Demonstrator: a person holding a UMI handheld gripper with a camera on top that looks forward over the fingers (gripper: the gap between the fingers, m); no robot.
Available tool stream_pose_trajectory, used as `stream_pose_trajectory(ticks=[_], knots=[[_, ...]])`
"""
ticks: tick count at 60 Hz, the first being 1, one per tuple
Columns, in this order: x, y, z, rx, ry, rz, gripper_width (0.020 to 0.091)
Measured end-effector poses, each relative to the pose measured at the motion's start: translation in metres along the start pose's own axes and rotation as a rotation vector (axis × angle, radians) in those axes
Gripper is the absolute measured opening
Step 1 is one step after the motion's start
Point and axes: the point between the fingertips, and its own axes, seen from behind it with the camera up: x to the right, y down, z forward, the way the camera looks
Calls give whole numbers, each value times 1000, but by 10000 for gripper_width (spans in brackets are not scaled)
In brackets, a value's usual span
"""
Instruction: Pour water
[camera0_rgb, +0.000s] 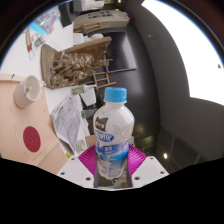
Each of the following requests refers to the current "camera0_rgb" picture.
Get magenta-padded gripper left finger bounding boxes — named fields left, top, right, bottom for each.
left=56, top=144, right=98, bottom=188

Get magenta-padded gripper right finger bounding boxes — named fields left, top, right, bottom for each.
left=127, top=144, right=169, bottom=189

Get white blue-capped drink bottle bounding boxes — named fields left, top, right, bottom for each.
left=93, top=86, right=136, bottom=181

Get small white bowl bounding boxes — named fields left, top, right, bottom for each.
left=75, top=138, right=87, bottom=153

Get cardboard box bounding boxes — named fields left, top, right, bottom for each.
left=84, top=133, right=100, bottom=150

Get newspaper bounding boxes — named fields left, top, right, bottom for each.
left=49, top=93, right=91, bottom=155

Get flat round red coaster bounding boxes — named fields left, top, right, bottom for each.
left=22, top=125, right=42, bottom=154

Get white chair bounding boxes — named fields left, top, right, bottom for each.
left=79, top=89, right=98, bottom=108

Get green-labelled spray bottle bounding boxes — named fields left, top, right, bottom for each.
left=69, top=84, right=98, bottom=96

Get white cup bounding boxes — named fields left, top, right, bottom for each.
left=13, top=74, right=43, bottom=110

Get wooden easel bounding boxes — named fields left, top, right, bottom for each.
left=84, top=69, right=118, bottom=91

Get brown carved sculpture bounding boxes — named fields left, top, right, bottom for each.
left=40, top=36, right=113, bottom=91

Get ceiling light panel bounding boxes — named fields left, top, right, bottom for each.
left=141, top=0, right=224, bottom=106

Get small jar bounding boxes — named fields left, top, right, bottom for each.
left=33, top=33, right=49, bottom=48

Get colourful printed sheet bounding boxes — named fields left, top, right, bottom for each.
left=27, top=6, right=61, bottom=36

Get white cabinet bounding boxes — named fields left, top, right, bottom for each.
left=72, top=9, right=131, bottom=33

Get black box stack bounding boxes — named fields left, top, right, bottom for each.
left=57, top=1, right=76, bottom=28

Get black wall television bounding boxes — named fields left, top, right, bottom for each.
left=106, top=31, right=138, bottom=73

